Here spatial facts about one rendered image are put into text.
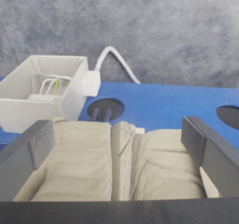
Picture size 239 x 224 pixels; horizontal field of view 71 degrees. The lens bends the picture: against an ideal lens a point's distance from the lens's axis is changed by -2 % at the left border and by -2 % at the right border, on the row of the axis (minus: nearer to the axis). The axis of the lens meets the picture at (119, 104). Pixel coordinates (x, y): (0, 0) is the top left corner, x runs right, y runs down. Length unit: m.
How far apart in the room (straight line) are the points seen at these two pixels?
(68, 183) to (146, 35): 0.79
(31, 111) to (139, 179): 0.41
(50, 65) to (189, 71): 0.70
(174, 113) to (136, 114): 0.14
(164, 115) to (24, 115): 0.47
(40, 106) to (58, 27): 0.54
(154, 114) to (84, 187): 0.50
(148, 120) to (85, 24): 0.56
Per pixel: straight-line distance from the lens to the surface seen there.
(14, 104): 0.58
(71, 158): 0.22
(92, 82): 0.64
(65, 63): 0.76
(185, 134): 0.16
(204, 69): 1.03
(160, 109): 0.68
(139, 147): 0.25
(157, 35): 0.90
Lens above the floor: 0.85
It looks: 49 degrees down
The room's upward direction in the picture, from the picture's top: 171 degrees counter-clockwise
